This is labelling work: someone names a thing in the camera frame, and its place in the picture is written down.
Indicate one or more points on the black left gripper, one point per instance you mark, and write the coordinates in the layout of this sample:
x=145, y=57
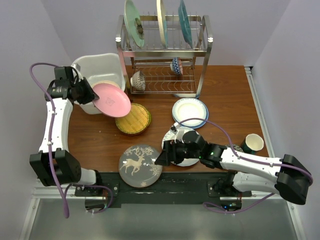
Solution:
x=91, y=95

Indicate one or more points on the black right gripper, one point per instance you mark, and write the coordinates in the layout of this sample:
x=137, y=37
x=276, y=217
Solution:
x=165, y=158

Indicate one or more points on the green plate with branch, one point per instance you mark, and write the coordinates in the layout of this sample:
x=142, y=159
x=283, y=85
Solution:
x=106, y=82

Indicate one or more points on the pink plate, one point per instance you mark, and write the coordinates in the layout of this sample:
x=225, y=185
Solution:
x=111, y=101

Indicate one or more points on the grey reindeer snowflake plate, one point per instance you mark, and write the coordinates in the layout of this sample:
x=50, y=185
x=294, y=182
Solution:
x=137, y=166

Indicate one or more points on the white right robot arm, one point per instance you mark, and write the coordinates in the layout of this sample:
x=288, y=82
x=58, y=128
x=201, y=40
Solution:
x=284, y=176

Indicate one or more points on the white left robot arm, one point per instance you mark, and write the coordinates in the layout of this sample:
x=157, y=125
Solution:
x=53, y=164

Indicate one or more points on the white plastic bin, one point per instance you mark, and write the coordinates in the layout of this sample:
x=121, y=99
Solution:
x=101, y=67

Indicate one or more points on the white scalloped plate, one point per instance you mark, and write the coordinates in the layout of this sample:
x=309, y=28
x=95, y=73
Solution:
x=173, y=135

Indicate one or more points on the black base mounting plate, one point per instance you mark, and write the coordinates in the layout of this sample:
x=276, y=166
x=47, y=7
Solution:
x=172, y=188

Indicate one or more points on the yellow woven pattern plate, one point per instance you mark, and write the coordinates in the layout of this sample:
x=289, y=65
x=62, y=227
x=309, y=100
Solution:
x=135, y=122

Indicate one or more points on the blue plate under white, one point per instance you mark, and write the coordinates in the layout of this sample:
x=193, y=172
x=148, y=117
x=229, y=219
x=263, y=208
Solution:
x=206, y=117

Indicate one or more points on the grey patterned bowl in rack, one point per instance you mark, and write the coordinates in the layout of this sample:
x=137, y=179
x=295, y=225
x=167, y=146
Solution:
x=138, y=81

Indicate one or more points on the floral patterned small bowl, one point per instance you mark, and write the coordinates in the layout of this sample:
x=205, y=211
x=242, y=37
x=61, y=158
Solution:
x=235, y=147

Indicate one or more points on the dark green cup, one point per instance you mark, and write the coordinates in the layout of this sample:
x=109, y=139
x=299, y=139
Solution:
x=252, y=144

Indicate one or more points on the stainless steel dish rack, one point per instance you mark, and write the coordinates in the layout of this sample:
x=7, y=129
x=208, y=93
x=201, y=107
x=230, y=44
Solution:
x=154, y=60

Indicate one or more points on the blue zigzag patterned bowl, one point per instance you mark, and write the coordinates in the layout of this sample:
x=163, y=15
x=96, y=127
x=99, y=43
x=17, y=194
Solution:
x=176, y=66

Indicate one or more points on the light green plate in rack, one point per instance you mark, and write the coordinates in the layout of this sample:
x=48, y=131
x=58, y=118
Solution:
x=133, y=23

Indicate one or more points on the cream rimmed plate in rack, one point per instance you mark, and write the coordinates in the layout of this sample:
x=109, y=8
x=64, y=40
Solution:
x=162, y=23

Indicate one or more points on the teal plate in rack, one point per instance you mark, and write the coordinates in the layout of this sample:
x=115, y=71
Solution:
x=184, y=23

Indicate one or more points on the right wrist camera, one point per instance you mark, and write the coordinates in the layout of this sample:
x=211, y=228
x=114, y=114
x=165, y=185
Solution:
x=173, y=129

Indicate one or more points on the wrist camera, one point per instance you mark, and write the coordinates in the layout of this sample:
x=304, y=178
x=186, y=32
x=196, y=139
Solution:
x=77, y=67
x=173, y=129

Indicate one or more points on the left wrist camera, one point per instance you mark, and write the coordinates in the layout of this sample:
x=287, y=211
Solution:
x=77, y=67

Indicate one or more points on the aluminium frame rail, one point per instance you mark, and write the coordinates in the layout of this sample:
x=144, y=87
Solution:
x=292, y=208

